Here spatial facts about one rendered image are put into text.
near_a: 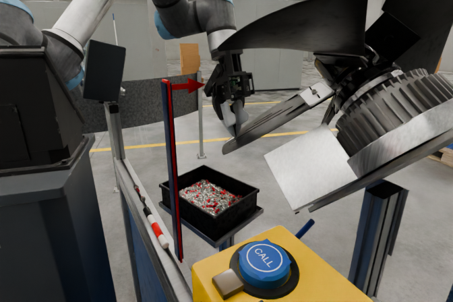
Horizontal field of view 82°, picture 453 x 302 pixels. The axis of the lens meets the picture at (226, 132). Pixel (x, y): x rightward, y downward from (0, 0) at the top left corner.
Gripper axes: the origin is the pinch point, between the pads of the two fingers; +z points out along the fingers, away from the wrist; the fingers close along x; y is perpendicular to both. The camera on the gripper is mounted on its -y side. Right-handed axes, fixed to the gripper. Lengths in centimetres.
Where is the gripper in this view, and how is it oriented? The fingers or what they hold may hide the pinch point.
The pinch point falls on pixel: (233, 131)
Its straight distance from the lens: 67.6
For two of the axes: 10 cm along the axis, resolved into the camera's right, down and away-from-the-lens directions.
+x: 8.6, -1.7, 4.9
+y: 4.9, -0.1, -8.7
